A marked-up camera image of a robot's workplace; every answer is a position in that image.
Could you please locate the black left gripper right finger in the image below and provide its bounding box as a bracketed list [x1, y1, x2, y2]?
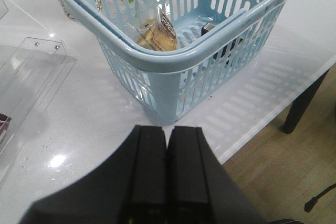
[167, 126, 265, 223]

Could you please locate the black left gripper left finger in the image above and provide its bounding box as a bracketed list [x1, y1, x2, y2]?
[20, 125, 166, 223]

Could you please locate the packaged bread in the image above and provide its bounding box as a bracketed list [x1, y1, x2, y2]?
[124, 0, 177, 51]

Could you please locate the black white tissue pack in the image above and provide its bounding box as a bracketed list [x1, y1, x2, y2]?
[203, 36, 244, 64]

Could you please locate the light blue plastic basket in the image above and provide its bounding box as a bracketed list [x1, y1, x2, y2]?
[64, 0, 287, 122]

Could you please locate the black table leg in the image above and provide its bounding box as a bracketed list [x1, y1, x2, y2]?
[281, 68, 331, 134]

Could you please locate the brown wafer snack bag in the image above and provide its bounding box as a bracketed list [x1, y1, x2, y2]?
[0, 113, 12, 142]

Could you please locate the clear acrylic left display shelf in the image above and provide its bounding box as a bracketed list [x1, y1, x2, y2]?
[1, 0, 77, 182]

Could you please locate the black cable on floor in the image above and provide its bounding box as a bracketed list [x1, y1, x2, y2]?
[304, 183, 336, 213]

